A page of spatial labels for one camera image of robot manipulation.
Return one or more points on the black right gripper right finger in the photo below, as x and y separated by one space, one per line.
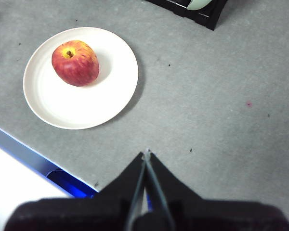
207 216

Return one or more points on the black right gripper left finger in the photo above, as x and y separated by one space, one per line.
106 209

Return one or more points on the pale yellow plate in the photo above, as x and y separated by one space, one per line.
74 108

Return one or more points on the red apple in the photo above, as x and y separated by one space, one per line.
74 63

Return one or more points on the black plate rack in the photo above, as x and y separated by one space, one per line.
212 19

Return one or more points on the pale green plate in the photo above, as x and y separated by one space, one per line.
197 4

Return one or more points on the silver table edge trim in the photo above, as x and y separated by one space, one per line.
19 149

